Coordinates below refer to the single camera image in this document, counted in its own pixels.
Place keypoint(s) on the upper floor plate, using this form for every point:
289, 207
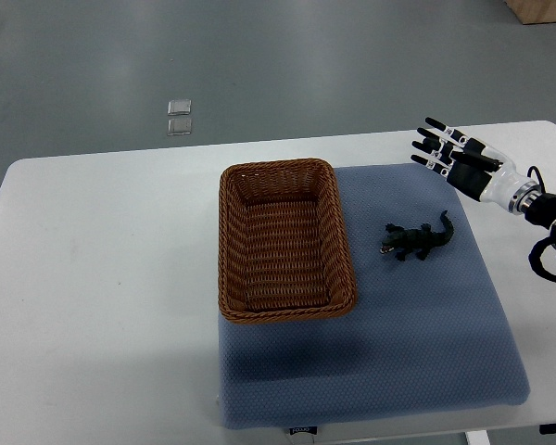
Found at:
177, 107

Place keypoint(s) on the brown wicker basket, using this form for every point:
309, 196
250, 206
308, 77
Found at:
283, 245

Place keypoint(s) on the wooden box corner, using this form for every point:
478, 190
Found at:
531, 12

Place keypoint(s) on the blue padded mat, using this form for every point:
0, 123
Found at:
424, 336

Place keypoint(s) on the floor plate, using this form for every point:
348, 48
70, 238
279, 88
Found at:
177, 107
179, 126

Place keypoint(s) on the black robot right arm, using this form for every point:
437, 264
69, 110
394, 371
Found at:
542, 212

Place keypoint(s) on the white table leg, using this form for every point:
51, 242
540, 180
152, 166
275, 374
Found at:
477, 437

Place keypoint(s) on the lower floor plate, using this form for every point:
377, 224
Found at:
179, 126

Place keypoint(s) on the dark toy crocodile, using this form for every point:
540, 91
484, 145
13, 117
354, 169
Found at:
404, 241

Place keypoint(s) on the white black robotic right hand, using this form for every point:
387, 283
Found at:
474, 168

